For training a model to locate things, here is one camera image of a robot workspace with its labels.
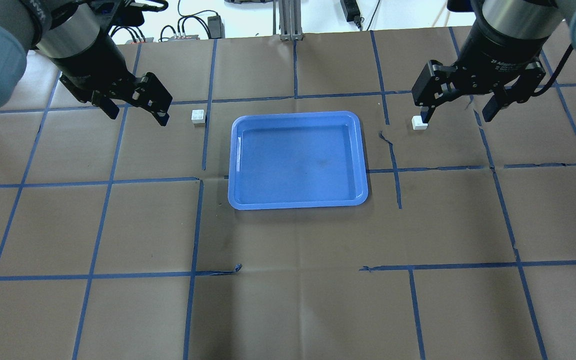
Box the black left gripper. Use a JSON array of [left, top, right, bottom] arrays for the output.
[[59, 47, 173, 126]]

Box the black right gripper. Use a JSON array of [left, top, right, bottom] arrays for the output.
[[411, 57, 546, 125]]

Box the white block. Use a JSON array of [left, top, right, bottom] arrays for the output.
[[190, 109, 207, 126], [411, 115, 429, 132]]

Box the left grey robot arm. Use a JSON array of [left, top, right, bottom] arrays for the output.
[[0, 0, 173, 126]]

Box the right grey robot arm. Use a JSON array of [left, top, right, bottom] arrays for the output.
[[411, 0, 576, 130]]

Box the blue plastic tray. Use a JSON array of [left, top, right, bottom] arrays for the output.
[[227, 111, 369, 211]]

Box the black power adapter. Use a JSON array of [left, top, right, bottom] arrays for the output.
[[206, 14, 226, 39]]

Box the aluminium frame post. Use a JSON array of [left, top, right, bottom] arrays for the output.
[[272, 0, 304, 42]]

